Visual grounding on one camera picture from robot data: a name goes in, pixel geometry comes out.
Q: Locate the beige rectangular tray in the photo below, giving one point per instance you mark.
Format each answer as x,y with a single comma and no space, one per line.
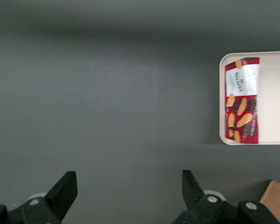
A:
275,98

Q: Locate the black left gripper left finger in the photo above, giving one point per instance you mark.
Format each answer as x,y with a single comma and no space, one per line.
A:
63,193

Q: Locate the red tartan cookie box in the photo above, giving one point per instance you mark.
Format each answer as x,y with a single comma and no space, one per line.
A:
245,112

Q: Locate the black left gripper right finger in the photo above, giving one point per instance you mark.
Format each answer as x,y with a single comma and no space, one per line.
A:
192,193

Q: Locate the wooden drawer cabinet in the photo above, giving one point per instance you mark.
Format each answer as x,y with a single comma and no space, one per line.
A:
277,198

